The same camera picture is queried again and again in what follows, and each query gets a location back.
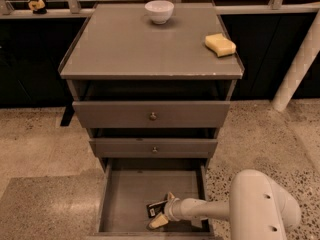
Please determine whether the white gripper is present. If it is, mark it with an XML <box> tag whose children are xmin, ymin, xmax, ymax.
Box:
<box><xmin>148</xmin><ymin>192</ymin><xmax>192</xmax><ymax>229</ymax></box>

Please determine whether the black rxbar chocolate wrapper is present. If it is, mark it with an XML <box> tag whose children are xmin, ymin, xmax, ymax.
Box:
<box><xmin>146</xmin><ymin>200</ymin><xmax>167</xmax><ymax>218</ymax></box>

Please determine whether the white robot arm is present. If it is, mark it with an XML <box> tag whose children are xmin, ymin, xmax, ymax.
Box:
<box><xmin>149</xmin><ymin>169</ymin><xmax>302</xmax><ymax>240</ymax></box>

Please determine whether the bottom grey open drawer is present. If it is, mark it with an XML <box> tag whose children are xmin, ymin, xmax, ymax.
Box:
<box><xmin>86</xmin><ymin>158</ymin><xmax>220</xmax><ymax>240</ymax></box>

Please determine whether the middle grey drawer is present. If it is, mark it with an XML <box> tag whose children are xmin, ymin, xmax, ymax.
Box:
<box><xmin>89</xmin><ymin>138</ymin><xmax>217</xmax><ymax>158</ymax></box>

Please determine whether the brass top drawer knob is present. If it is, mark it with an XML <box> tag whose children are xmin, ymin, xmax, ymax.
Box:
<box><xmin>149</xmin><ymin>112</ymin><xmax>158</xmax><ymax>121</ymax></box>

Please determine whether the grey drawer cabinet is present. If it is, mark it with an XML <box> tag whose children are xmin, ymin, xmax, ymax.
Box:
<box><xmin>57</xmin><ymin>1</ymin><xmax>245</xmax><ymax>240</ymax></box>

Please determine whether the top grey drawer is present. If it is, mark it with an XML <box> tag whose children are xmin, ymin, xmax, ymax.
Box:
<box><xmin>73</xmin><ymin>101</ymin><xmax>230</xmax><ymax>128</ymax></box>

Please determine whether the yellow sponge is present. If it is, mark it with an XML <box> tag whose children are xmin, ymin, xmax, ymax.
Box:
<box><xmin>205</xmin><ymin>33</ymin><xmax>236</xmax><ymax>57</ymax></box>

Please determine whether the white ceramic bowl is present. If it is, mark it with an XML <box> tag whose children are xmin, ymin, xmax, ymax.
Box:
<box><xmin>145</xmin><ymin>0</ymin><xmax>174</xmax><ymax>24</ymax></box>

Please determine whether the small yellow black object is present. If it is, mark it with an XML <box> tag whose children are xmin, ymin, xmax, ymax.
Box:
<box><xmin>28</xmin><ymin>0</ymin><xmax>47</xmax><ymax>14</ymax></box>

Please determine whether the white slanted post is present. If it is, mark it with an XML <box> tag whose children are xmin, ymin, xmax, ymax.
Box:
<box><xmin>271</xmin><ymin>11</ymin><xmax>320</xmax><ymax>112</ymax></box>

